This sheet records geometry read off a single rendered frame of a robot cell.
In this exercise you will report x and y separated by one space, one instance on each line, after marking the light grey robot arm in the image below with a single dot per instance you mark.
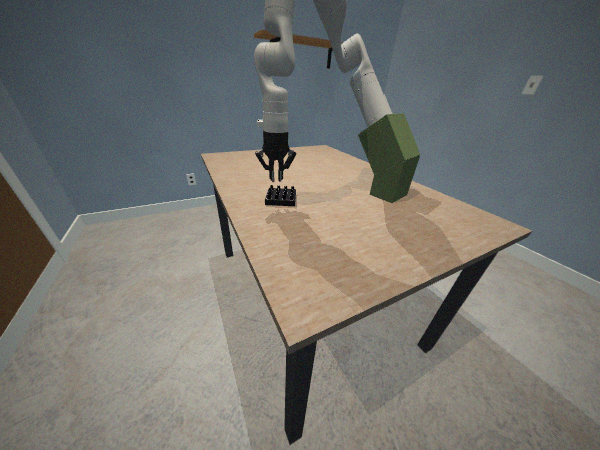
278 59

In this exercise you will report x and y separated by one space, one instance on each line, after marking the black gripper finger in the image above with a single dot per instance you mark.
286 165
269 167

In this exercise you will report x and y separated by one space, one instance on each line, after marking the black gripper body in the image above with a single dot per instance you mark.
275 141

